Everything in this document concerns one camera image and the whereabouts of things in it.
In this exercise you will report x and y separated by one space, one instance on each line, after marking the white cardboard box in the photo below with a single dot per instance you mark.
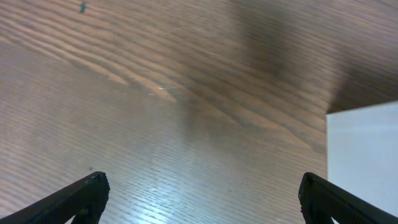
362 153

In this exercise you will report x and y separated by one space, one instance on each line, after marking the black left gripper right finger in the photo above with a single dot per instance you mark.
325 203

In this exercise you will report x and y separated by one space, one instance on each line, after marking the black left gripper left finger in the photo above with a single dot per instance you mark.
83 201

